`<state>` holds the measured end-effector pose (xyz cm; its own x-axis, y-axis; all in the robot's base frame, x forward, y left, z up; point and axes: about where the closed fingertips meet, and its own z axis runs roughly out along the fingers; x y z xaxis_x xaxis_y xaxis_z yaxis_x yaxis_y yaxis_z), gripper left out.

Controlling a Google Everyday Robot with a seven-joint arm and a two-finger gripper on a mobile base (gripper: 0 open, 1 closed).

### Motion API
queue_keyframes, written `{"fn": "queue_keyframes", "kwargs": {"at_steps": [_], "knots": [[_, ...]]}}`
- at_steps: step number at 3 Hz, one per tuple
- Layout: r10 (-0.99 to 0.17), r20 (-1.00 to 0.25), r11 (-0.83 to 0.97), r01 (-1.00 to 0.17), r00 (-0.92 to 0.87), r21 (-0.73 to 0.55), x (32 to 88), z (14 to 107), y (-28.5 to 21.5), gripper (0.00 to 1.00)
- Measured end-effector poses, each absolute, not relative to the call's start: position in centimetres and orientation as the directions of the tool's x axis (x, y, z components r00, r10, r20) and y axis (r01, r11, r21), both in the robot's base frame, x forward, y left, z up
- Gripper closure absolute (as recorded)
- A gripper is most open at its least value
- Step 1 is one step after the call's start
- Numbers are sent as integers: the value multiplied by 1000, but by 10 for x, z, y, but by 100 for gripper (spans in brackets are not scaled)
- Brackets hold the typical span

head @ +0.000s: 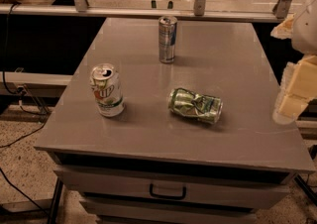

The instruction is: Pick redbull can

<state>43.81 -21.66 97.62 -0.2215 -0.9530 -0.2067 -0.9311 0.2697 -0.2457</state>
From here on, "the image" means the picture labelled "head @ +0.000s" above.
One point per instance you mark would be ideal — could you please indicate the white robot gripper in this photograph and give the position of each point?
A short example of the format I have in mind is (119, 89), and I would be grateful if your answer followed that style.
(306, 33)

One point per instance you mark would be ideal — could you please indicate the crushed green soda can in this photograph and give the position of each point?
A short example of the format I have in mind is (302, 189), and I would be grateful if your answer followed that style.
(189, 104)

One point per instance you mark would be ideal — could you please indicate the grey drawer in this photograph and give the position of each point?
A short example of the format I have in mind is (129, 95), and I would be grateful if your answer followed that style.
(163, 212)
(201, 190)

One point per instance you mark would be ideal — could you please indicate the black drawer handle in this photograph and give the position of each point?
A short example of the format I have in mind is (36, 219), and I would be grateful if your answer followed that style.
(167, 193)

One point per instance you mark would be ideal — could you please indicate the white green 7up can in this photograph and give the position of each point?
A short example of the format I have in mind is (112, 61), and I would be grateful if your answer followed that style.
(106, 87)

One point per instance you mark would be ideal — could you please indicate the grey drawer cabinet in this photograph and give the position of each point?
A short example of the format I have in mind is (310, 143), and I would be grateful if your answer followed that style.
(224, 60)

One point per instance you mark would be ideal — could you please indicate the aluminium frame rail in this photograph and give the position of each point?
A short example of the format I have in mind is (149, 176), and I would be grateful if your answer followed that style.
(53, 10)

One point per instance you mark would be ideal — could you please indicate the upper grey drawer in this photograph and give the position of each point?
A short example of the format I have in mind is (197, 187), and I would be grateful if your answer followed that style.
(201, 190)

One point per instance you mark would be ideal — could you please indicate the lower grey drawer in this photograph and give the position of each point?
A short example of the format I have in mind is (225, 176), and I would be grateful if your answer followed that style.
(163, 212)

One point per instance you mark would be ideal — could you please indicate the silver blue redbull can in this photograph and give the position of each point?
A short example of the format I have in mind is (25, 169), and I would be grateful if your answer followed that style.
(167, 27)

